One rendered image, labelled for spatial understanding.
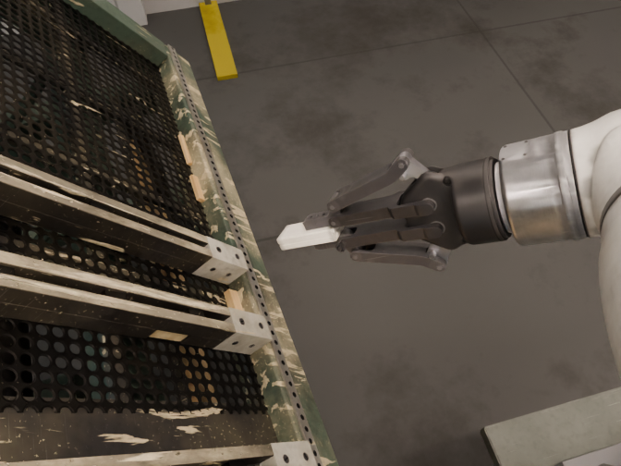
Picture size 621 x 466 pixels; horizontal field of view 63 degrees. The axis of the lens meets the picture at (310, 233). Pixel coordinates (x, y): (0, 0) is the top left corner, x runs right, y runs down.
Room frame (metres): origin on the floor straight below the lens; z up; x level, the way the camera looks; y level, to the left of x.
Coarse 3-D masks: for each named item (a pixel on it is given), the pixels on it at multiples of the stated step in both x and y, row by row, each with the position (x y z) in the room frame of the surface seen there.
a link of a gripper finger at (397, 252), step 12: (360, 252) 0.27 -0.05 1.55; (372, 252) 0.27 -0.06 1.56; (384, 252) 0.27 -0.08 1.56; (396, 252) 0.27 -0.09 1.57; (408, 252) 0.27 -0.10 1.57; (420, 252) 0.26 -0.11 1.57; (408, 264) 0.26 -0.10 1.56; (420, 264) 0.26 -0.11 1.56; (432, 264) 0.25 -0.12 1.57; (444, 264) 0.25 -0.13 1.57
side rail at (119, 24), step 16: (64, 0) 1.36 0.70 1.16; (80, 0) 1.37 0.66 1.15; (96, 0) 1.41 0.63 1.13; (96, 16) 1.38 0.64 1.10; (112, 16) 1.40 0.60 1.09; (112, 32) 1.39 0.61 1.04; (128, 32) 1.41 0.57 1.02; (144, 32) 1.46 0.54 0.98; (144, 48) 1.42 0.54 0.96; (160, 48) 1.45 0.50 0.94
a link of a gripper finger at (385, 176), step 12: (396, 156) 0.32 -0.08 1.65; (384, 168) 0.32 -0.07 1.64; (396, 168) 0.30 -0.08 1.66; (360, 180) 0.32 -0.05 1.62; (372, 180) 0.30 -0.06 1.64; (384, 180) 0.30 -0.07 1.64; (348, 192) 0.30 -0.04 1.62; (360, 192) 0.30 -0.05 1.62; (372, 192) 0.30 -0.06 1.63; (336, 204) 0.30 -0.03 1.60; (348, 204) 0.30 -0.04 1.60
